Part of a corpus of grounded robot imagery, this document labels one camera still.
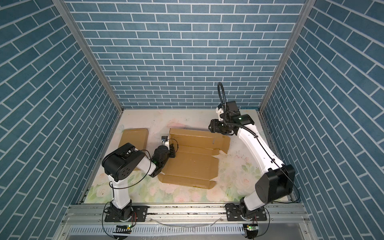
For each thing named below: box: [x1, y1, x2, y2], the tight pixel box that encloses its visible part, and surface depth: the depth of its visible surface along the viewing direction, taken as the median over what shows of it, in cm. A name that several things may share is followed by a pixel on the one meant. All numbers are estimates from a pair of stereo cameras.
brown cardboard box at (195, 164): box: [157, 128, 231, 190], surface depth 90 cm
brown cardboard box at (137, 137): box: [118, 128, 149, 152], surface depth 104 cm
